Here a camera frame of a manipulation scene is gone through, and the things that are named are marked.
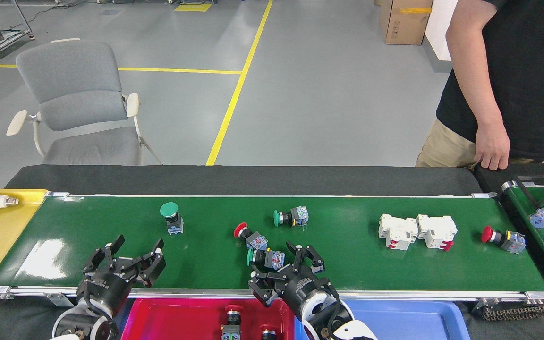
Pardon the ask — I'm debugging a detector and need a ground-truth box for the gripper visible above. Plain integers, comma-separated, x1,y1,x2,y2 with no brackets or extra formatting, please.
78,235,167,315
247,241,338,311

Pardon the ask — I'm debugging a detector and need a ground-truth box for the white circuit breaker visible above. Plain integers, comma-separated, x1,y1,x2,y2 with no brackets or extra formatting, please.
378,213,419,251
416,214,458,252

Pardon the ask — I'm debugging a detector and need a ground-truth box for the long green conveyor belt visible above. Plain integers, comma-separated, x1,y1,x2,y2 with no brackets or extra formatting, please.
0,191,544,307

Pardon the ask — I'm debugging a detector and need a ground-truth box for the person's right hand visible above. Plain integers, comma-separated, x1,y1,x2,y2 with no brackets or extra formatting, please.
474,124,510,171

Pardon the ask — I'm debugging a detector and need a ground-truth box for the red plastic bin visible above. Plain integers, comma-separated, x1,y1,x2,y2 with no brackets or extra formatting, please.
121,297,296,340

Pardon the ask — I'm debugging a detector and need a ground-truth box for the blue plastic bin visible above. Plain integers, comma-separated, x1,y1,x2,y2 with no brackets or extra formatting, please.
293,299,471,340

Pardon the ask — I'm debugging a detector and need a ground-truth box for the grey office chair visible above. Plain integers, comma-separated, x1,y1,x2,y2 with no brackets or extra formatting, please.
7,38,163,166

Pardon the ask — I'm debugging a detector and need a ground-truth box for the metal rack on castors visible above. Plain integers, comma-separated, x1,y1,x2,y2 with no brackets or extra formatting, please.
0,0,35,71

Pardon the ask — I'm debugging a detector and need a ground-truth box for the brown cardboard box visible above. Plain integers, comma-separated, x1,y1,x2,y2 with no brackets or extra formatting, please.
380,0,434,46

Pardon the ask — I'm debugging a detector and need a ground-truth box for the person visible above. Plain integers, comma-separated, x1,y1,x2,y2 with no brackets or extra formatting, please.
415,0,544,171

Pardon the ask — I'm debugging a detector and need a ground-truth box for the conveyor drive chain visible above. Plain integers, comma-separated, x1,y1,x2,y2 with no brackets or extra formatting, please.
471,297,544,322

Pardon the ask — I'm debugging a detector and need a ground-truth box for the black guide bracket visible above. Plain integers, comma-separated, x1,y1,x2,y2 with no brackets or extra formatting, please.
513,175,544,208

